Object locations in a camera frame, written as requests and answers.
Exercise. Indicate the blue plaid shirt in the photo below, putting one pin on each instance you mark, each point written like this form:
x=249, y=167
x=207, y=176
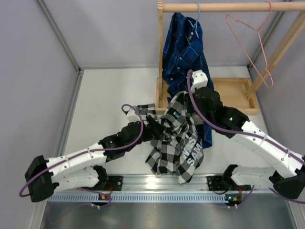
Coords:
x=183, y=51

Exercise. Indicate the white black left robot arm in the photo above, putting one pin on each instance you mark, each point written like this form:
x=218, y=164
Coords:
x=84, y=169

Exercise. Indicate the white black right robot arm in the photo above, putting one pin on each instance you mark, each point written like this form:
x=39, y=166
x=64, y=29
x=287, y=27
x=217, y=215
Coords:
x=286, y=171

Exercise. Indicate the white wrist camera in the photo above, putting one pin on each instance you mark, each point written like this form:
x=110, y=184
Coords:
x=133, y=114
x=199, y=80

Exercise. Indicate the aluminium mounting rail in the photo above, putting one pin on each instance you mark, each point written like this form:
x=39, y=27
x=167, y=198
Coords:
x=131, y=182

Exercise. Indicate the black white checkered shirt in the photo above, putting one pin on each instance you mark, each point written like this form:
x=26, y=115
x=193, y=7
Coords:
x=179, y=149

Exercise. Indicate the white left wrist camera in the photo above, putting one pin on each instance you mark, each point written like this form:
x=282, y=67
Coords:
x=133, y=114

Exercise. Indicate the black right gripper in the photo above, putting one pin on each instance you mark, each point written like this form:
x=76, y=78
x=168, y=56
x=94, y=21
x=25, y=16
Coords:
x=193, y=96

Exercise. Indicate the wooden clothes rack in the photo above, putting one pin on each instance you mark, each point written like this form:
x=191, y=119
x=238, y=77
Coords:
x=238, y=92

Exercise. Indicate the light blue hanger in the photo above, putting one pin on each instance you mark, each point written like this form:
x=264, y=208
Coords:
x=197, y=19

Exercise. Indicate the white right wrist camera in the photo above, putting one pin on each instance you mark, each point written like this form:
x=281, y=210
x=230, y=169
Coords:
x=199, y=80

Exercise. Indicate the slotted grey cable duct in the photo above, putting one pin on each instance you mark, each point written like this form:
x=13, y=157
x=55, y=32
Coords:
x=79, y=197

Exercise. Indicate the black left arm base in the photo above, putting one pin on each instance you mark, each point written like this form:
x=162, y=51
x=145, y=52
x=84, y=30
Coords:
x=114, y=183

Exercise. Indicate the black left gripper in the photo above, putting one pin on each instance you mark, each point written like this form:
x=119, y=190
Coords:
x=156, y=129

